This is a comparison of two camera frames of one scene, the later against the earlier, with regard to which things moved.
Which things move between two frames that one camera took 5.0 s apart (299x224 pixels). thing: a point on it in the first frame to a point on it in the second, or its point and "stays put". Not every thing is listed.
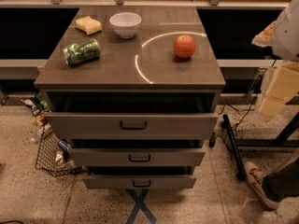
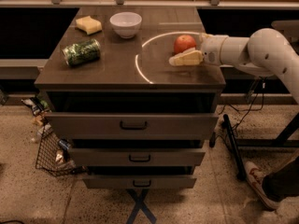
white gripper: x=288 y=35 to x=210 y=49
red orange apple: x=184 y=46 stays put
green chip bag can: x=82 y=52 stays put
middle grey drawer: x=81 y=157 stays put
